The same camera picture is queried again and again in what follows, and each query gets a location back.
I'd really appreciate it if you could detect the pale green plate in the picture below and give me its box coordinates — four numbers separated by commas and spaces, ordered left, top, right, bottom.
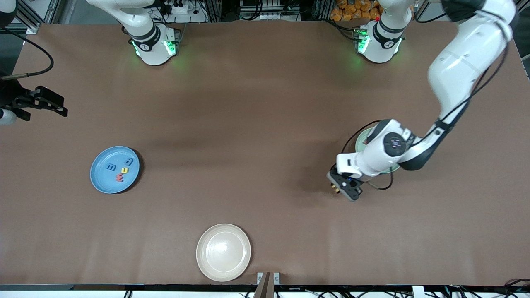
355, 127, 401, 175

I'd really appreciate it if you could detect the blue plate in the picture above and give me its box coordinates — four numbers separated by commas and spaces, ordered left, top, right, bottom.
90, 146, 140, 194

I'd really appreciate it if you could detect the brown table cover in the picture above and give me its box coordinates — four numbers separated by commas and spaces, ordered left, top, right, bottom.
0, 20, 530, 286

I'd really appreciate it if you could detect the beige plate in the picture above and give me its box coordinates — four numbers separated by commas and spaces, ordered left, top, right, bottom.
196, 223, 252, 283

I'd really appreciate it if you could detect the white power strip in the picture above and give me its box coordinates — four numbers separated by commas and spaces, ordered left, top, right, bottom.
164, 0, 207, 23

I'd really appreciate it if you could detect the orange mesh bag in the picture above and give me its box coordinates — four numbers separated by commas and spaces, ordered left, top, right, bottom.
330, 0, 381, 22

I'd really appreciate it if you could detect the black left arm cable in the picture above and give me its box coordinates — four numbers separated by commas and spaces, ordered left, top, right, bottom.
342, 41, 511, 192

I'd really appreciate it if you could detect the grey metal bracket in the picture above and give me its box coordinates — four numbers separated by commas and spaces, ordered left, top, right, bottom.
257, 272, 281, 286

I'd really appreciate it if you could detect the brown camera post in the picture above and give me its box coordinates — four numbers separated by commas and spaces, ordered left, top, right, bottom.
253, 272, 275, 298

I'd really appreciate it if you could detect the white table edge rail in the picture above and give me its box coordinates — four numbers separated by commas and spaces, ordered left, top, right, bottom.
0, 284, 530, 298

